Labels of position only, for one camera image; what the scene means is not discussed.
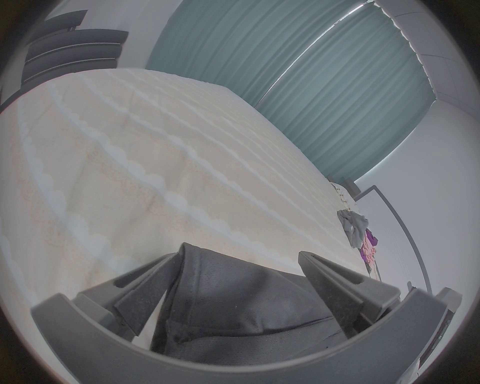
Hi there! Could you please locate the black T-shirt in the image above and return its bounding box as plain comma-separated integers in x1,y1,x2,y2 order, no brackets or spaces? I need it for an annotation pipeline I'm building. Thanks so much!
150,242,347,364

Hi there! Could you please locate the bed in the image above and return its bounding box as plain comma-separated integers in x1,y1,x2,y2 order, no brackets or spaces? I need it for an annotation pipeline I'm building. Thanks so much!
0,67,432,349

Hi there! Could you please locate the blue-green curtain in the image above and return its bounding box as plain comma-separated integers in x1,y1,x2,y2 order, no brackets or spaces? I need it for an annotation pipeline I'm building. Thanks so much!
144,0,370,109
255,4,437,182

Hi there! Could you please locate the grey bedside table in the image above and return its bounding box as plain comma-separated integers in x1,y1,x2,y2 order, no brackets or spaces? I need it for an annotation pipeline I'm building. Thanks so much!
326,174,361,196

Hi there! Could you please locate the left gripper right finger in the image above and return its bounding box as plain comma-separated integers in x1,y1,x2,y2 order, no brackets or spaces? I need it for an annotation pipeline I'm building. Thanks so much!
298,250,400,335

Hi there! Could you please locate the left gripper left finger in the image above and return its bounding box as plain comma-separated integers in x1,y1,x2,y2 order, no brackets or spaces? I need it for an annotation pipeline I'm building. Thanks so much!
76,252,181,336

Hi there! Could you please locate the grey garment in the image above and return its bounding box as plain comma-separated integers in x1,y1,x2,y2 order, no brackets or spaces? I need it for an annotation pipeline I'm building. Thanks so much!
337,209,370,248

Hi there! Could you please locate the black chest of drawers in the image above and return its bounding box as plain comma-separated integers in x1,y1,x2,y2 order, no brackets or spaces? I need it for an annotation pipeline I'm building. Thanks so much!
20,29,130,85

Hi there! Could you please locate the white printed pillow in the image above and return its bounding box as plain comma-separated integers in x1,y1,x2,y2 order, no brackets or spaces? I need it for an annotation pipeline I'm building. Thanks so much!
330,182,357,211

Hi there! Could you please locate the pile of clothes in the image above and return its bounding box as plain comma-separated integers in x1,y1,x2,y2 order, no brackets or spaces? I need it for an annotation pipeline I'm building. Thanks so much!
359,229,379,278

